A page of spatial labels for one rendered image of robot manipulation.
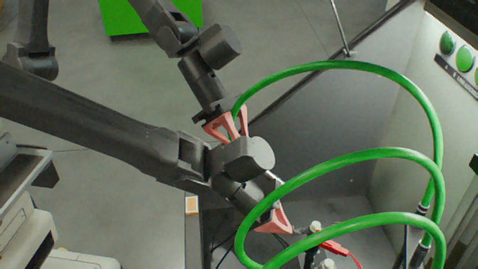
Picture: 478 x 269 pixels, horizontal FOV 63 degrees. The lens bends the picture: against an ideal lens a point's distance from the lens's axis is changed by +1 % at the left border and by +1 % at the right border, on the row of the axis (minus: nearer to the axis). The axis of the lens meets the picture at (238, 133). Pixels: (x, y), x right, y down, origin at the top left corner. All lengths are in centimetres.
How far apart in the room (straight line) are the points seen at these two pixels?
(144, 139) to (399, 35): 61
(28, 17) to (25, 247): 62
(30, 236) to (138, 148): 77
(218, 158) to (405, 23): 52
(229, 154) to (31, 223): 82
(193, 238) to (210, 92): 38
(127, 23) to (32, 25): 301
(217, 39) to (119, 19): 332
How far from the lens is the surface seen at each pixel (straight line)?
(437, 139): 69
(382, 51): 93
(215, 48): 71
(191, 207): 98
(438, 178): 61
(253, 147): 59
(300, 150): 103
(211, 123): 72
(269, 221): 67
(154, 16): 77
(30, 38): 104
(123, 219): 227
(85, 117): 52
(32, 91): 51
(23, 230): 129
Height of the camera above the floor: 171
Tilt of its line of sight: 39 degrees down
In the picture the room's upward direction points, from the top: straight up
